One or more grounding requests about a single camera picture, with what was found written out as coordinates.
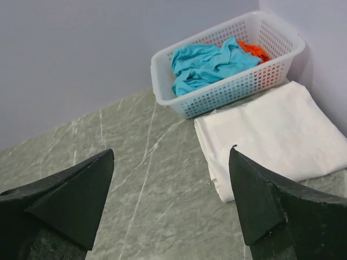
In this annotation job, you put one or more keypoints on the white plastic laundry basket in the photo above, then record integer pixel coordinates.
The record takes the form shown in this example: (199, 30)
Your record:
(280, 41)

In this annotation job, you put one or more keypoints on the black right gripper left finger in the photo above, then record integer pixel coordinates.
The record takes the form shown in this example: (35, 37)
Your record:
(57, 217)

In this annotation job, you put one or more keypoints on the folded white t shirt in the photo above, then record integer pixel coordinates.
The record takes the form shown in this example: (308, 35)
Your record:
(283, 130)

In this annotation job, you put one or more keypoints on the orange t shirt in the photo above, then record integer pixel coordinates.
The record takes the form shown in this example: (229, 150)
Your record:
(255, 51)

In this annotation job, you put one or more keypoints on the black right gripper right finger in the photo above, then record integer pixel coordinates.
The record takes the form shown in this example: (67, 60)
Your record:
(282, 219)

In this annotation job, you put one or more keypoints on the turquoise t shirt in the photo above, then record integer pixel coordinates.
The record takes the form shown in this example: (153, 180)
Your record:
(198, 65)

